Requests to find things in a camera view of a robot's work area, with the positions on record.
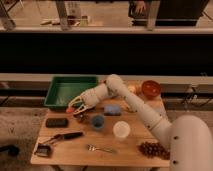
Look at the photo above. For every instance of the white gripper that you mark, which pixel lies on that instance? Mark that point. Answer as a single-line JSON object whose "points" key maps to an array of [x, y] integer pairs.
{"points": [[89, 98]]}

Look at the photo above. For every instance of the black handled knife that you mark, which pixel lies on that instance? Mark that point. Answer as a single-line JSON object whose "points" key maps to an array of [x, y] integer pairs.
{"points": [[66, 136]]}

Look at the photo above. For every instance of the green plastic tray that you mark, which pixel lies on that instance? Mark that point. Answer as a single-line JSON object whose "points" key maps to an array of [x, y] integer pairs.
{"points": [[63, 89]]}

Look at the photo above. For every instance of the wooden table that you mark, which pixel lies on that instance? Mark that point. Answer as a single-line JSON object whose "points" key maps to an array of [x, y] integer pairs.
{"points": [[74, 151]]}

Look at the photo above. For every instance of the black rectangular case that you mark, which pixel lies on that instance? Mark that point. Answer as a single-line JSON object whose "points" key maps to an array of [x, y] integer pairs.
{"points": [[56, 123]]}

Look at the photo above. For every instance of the yellow banana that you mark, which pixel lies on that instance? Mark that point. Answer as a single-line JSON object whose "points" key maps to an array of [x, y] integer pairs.
{"points": [[127, 107]]}

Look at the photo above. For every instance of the red orange pepper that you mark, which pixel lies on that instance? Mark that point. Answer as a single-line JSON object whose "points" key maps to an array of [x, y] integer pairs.
{"points": [[70, 110]]}

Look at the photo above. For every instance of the metal fork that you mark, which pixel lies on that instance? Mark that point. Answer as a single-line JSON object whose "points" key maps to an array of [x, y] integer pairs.
{"points": [[91, 147]]}

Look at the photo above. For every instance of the bunch of dark grapes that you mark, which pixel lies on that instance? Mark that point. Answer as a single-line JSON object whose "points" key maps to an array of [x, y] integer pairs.
{"points": [[154, 150]]}

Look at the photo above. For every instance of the blue sponge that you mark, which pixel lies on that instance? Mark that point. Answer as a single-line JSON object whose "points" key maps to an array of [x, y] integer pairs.
{"points": [[112, 110]]}

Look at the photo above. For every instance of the white plastic cup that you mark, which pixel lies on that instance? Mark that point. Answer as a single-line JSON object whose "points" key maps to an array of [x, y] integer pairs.
{"points": [[121, 130]]}

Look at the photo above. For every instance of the black object on floor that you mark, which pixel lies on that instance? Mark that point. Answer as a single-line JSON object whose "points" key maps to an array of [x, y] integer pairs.
{"points": [[11, 149]]}

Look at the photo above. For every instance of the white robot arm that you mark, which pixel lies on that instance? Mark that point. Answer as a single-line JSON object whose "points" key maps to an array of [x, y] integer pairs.
{"points": [[188, 138]]}

